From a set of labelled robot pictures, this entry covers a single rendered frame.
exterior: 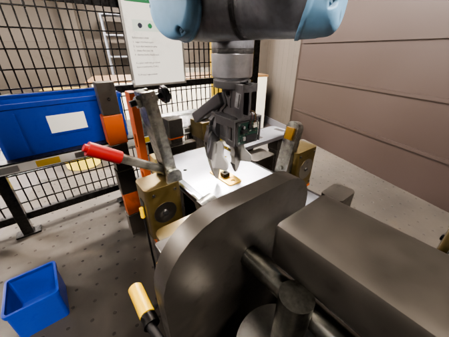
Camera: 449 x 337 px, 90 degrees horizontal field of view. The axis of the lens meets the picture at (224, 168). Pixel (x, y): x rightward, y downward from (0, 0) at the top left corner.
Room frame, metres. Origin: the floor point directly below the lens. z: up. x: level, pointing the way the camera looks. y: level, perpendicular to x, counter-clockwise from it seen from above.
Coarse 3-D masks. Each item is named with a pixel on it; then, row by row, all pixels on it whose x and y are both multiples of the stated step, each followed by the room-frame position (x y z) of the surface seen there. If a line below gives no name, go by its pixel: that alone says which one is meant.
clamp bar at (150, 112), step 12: (144, 96) 0.35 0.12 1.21; (156, 96) 0.37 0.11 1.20; (168, 96) 0.38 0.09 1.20; (144, 108) 0.35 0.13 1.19; (156, 108) 0.36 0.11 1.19; (144, 120) 0.37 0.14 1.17; (156, 120) 0.36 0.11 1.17; (156, 132) 0.36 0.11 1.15; (156, 144) 0.36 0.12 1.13; (168, 144) 0.37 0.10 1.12; (156, 156) 0.38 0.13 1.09; (168, 156) 0.37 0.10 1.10; (168, 168) 0.36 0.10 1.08
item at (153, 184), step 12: (144, 180) 0.37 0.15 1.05; (156, 180) 0.37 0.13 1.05; (144, 192) 0.33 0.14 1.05; (156, 192) 0.33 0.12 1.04; (168, 192) 0.35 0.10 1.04; (144, 204) 0.33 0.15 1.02; (156, 204) 0.33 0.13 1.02; (168, 204) 0.35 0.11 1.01; (180, 204) 0.36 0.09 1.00; (144, 216) 0.34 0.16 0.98; (156, 216) 0.33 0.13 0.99; (168, 216) 0.34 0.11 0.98; (180, 216) 0.36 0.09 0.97; (156, 228) 0.33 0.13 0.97; (156, 240) 0.33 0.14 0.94
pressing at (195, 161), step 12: (180, 156) 0.58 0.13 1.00; (192, 156) 0.58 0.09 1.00; (204, 156) 0.58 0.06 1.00; (228, 156) 0.58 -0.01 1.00; (180, 168) 0.51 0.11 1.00; (192, 168) 0.51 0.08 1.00; (204, 168) 0.51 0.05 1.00; (228, 168) 0.51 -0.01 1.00; (240, 168) 0.51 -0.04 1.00; (252, 168) 0.51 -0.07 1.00; (264, 168) 0.51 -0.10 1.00; (192, 180) 0.45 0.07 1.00; (204, 180) 0.45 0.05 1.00; (216, 180) 0.45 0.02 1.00; (252, 180) 0.45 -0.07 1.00; (192, 192) 0.40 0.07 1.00; (204, 192) 0.40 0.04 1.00; (216, 192) 0.40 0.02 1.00; (228, 192) 0.40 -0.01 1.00; (312, 192) 0.41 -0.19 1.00
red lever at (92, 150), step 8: (88, 144) 0.31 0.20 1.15; (96, 144) 0.31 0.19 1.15; (88, 152) 0.30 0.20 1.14; (96, 152) 0.30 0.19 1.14; (104, 152) 0.31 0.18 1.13; (112, 152) 0.32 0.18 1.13; (120, 152) 0.33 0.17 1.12; (112, 160) 0.32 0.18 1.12; (120, 160) 0.32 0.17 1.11; (128, 160) 0.33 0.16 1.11; (136, 160) 0.34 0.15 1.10; (144, 160) 0.35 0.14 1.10; (144, 168) 0.35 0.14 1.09; (152, 168) 0.36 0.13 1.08; (160, 168) 0.36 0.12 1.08
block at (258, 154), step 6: (252, 150) 0.67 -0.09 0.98; (258, 150) 0.67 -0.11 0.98; (264, 150) 0.67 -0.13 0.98; (252, 156) 0.62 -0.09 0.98; (258, 156) 0.62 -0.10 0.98; (264, 156) 0.62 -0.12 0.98; (270, 156) 0.63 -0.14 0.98; (258, 162) 0.60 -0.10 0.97; (264, 162) 0.61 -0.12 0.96; (270, 162) 0.63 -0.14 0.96; (270, 168) 0.63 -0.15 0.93
